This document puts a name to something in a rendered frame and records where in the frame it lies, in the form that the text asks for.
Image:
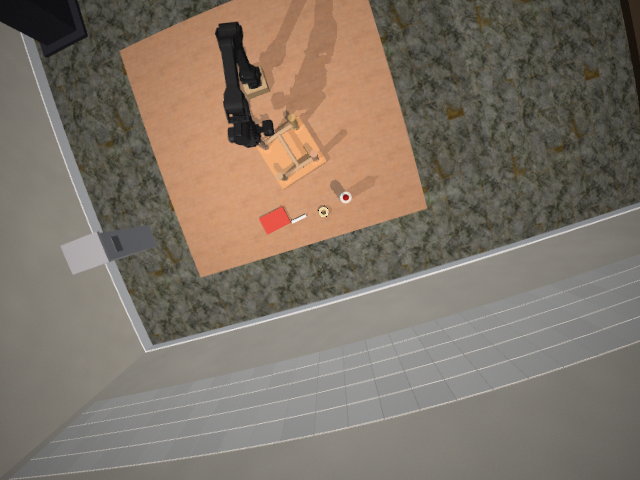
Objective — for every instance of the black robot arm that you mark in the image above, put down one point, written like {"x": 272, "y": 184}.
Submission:
{"x": 234, "y": 99}

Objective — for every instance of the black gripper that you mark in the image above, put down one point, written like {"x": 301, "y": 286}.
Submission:
{"x": 267, "y": 127}

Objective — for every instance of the red flat rectangular block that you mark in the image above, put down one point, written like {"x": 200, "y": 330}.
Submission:
{"x": 275, "y": 220}

